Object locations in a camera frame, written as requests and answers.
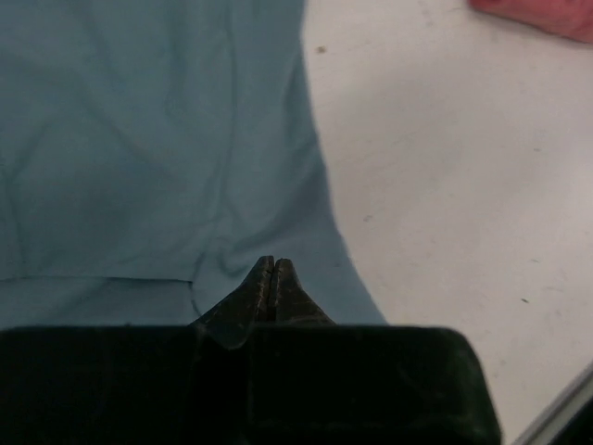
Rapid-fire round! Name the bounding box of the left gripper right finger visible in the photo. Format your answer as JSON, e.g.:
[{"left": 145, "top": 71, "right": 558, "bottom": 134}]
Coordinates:
[{"left": 273, "top": 259, "right": 334, "bottom": 325}]

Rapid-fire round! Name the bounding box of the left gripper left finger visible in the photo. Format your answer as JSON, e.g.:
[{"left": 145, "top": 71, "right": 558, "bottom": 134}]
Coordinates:
[{"left": 196, "top": 256, "right": 274, "bottom": 349}]

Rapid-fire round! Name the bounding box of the blue t shirt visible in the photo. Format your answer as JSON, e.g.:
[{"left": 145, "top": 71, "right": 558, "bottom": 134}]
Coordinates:
[{"left": 1, "top": 1, "right": 384, "bottom": 327}]

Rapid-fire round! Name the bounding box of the folded salmon t shirt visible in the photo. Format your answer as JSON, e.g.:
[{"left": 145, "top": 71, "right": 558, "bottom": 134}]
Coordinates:
[{"left": 468, "top": 0, "right": 592, "bottom": 44}]

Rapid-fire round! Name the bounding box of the aluminium rail frame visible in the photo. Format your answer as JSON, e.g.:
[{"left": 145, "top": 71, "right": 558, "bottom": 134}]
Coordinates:
[{"left": 512, "top": 363, "right": 593, "bottom": 445}]

